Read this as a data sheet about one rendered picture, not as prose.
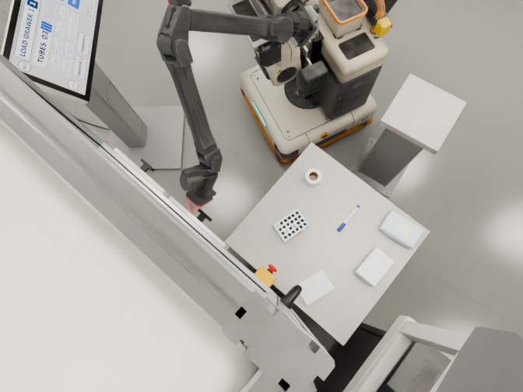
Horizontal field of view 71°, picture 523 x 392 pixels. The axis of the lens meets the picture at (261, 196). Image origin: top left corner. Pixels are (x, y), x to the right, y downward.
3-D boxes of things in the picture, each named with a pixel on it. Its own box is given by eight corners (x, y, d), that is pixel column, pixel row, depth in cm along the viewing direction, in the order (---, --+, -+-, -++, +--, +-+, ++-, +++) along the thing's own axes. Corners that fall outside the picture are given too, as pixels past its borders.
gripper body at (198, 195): (184, 195, 132) (190, 181, 127) (203, 185, 140) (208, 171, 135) (197, 208, 131) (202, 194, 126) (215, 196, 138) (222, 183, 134)
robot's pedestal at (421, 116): (370, 137, 243) (409, 70, 170) (411, 160, 238) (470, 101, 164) (346, 173, 237) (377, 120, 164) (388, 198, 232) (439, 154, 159)
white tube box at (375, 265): (373, 248, 150) (376, 246, 145) (390, 262, 148) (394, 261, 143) (353, 271, 148) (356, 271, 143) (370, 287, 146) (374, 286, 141)
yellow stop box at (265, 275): (263, 265, 142) (262, 264, 135) (277, 277, 141) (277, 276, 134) (254, 275, 141) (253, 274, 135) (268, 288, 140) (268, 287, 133)
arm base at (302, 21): (317, 28, 125) (300, 2, 128) (301, 26, 120) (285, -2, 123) (303, 47, 132) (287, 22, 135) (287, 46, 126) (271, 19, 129)
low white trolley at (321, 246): (301, 188, 236) (311, 141, 163) (380, 251, 224) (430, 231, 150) (241, 258, 227) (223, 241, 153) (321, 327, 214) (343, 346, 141)
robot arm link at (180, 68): (188, 36, 98) (168, 32, 105) (170, 43, 96) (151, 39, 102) (227, 165, 125) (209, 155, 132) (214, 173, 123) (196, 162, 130)
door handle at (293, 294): (292, 283, 90) (296, 281, 72) (300, 290, 89) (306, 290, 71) (279, 299, 89) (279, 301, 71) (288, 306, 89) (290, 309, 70)
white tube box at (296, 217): (297, 210, 155) (297, 208, 152) (308, 226, 153) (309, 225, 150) (272, 226, 154) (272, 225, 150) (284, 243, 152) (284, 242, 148)
